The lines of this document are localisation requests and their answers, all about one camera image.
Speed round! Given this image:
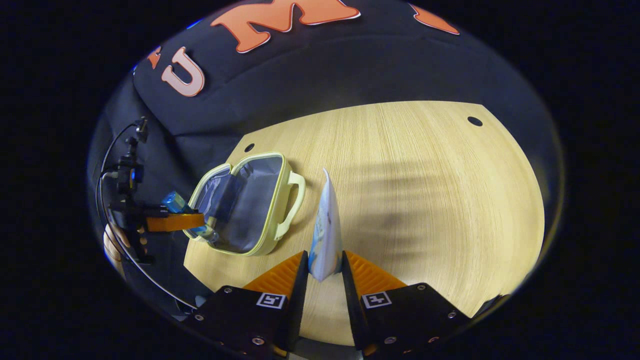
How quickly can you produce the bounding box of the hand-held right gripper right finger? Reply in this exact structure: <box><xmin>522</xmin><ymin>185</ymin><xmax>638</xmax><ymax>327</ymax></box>
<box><xmin>341</xmin><ymin>250</ymin><xmax>474</xmax><ymax>358</ymax></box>

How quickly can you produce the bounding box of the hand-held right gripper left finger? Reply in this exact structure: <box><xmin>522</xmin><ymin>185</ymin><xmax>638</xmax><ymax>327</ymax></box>
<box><xmin>181</xmin><ymin>251</ymin><xmax>310</xmax><ymax>358</ymax></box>

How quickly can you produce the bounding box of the blue clear bottle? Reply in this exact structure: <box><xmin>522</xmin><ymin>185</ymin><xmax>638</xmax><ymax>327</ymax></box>
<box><xmin>161</xmin><ymin>190</ymin><xmax>220</xmax><ymax>244</ymax></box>

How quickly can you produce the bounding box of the blue and white tube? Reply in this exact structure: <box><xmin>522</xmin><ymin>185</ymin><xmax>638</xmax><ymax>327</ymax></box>
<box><xmin>307</xmin><ymin>167</ymin><xmax>345</xmax><ymax>283</ymax></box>

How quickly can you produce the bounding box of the pale yellow suitcase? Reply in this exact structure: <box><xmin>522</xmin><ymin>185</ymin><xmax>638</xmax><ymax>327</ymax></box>
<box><xmin>182</xmin><ymin>151</ymin><xmax>307</xmax><ymax>257</ymax></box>

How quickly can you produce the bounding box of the thin gripper cable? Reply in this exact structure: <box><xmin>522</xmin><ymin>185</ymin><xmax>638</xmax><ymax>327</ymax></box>
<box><xmin>94</xmin><ymin>122</ymin><xmax>199</xmax><ymax>310</ymax></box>

